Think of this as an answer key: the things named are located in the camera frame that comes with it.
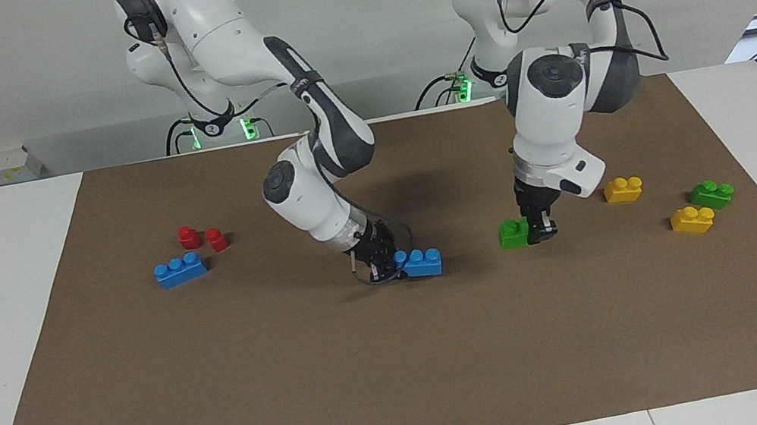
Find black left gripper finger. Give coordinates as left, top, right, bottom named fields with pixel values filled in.
left=539, top=209, right=561, bottom=241
left=524, top=214, right=545, bottom=247

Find green two-stud toy block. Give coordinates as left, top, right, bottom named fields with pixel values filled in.
left=495, top=216, right=533, bottom=252
left=688, top=177, right=737, bottom=214

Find blue three-stud toy block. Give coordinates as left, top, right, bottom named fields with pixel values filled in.
left=152, top=250, right=211, bottom=291
left=393, top=244, right=446, bottom=283

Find yellow two-stud toy block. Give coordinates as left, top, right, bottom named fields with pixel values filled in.
left=602, top=174, right=646, bottom=206
left=668, top=202, right=718, bottom=239

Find red single-stud toy block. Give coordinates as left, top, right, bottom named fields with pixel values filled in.
left=206, top=226, right=231, bottom=254
left=177, top=224, right=203, bottom=251

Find brown table mat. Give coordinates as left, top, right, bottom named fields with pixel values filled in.
left=0, top=55, right=757, bottom=425

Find black left base cable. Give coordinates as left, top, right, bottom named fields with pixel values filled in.
left=405, top=34, right=488, bottom=112

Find black base cable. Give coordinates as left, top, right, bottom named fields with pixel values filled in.
left=161, top=117, right=196, bottom=157
left=405, top=34, right=488, bottom=112

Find black right base cable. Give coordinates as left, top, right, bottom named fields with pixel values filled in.
left=161, top=117, right=196, bottom=157

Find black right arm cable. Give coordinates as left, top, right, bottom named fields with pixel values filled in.
left=121, top=0, right=421, bottom=322

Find white wall socket box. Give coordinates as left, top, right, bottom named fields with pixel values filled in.
left=0, top=142, right=48, bottom=187

